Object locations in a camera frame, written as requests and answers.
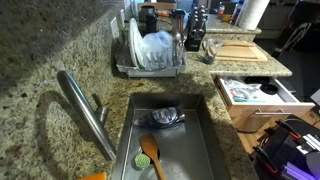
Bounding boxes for small wooden chopping board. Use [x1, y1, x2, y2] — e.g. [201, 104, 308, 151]
[216, 45, 260, 60]

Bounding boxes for large wooden chopping board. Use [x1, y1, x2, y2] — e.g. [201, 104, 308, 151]
[214, 40, 269, 63]

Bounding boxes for open wooden kitchen drawer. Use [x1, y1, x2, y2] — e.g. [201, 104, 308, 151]
[210, 73, 316, 134]

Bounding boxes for grey dish rack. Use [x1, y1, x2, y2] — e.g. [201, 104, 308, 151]
[114, 39, 188, 79]

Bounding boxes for white dinner plate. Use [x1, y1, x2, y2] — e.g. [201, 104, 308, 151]
[128, 17, 146, 69]

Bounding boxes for wooden spatula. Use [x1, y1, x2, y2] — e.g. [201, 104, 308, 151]
[138, 133, 168, 180]

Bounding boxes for clear drinking glass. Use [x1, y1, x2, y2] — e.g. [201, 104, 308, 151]
[202, 37, 223, 65]

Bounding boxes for stainless steel sink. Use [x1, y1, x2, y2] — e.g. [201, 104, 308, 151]
[110, 93, 231, 180]

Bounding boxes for black knife block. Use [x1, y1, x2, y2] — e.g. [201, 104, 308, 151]
[184, 4, 209, 53]

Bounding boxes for black pepper mill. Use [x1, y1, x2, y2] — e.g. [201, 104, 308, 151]
[145, 11, 159, 34]

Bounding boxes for green dish scrubber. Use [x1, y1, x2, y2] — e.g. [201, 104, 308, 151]
[134, 153, 152, 172]

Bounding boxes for steel kitchen faucet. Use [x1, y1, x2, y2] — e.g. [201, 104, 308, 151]
[55, 69, 118, 162]

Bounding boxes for clear plastic bags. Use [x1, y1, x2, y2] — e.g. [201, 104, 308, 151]
[222, 77, 264, 101]

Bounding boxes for teal kitchen tool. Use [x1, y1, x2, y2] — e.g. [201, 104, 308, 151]
[233, 96, 266, 104]

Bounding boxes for orange sponge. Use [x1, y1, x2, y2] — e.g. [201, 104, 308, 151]
[77, 171, 108, 180]

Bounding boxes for black round lid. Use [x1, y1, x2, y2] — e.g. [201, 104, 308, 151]
[259, 83, 279, 96]

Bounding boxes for white paper towel roll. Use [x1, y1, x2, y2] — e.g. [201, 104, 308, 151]
[237, 0, 271, 31]

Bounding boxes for black orange clamp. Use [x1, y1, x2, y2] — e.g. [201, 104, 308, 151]
[254, 146, 279, 176]

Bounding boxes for metal drawer handle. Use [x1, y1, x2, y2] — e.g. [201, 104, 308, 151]
[254, 109, 293, 117]

